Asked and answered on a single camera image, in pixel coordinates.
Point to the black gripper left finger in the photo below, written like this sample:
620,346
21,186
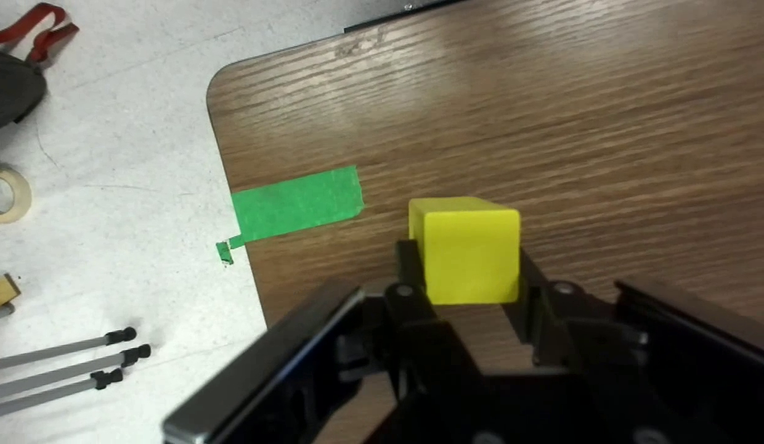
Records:
414,328

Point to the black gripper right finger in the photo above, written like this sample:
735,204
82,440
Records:
563,325

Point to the yellow block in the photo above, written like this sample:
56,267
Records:
468,254

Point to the green tape strip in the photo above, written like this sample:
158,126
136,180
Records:
297,205

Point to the grey tripod leg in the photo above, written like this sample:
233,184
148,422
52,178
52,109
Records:
62,371
46,394
52,349

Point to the small wooden piece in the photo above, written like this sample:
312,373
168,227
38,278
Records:
0,294

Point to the beige tape roll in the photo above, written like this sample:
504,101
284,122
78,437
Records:
21,193

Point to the black bag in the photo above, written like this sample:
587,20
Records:
8,87

